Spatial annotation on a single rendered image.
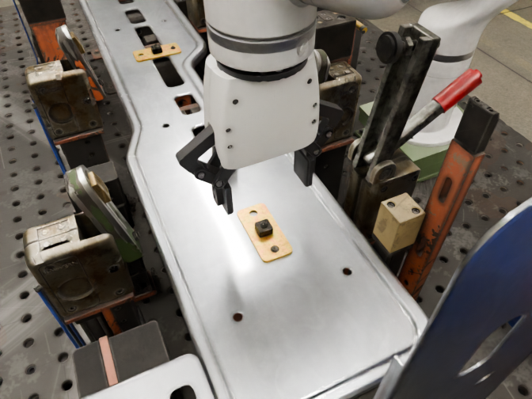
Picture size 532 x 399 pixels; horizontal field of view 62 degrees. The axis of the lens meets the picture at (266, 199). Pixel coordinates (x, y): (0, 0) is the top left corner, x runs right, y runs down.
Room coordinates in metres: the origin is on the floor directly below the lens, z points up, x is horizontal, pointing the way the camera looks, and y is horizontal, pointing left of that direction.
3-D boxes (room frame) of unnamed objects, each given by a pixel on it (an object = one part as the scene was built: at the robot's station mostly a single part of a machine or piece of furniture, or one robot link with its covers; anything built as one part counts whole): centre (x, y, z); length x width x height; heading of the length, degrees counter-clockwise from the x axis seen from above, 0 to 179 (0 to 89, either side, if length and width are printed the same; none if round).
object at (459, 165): (0.31, -0.18, 0.95); 0.03 x 0.01 x 0.50; 25
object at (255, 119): (0.33, 0.00, 1.18); 0.10 x 0.07 x 0.11; 115
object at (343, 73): (0.57, -0.10, 0.88); 0.11 x 0.09 x 0.37; 115
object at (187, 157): (0.31, 0.04, 1.15); 0.08 x 0.01 x 0.06; 115
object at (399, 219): (0.31, -0.14, 0.88); 0.04 x 0.04 x 0.36; 25
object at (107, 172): (0.44, 0.24, 0.84); 0.11 x 0.08 x 0.29; 115
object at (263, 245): (0.33, 0.00, 1.01); 0.08 x 0.04 x 0.01; 25
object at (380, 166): (0.37, -0.13, 1.06); 0.03 x 0.01 x 0.03; 115
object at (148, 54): (0.76, 0.20, 1.01); 0.08 x 0.04 x 0.01; 115
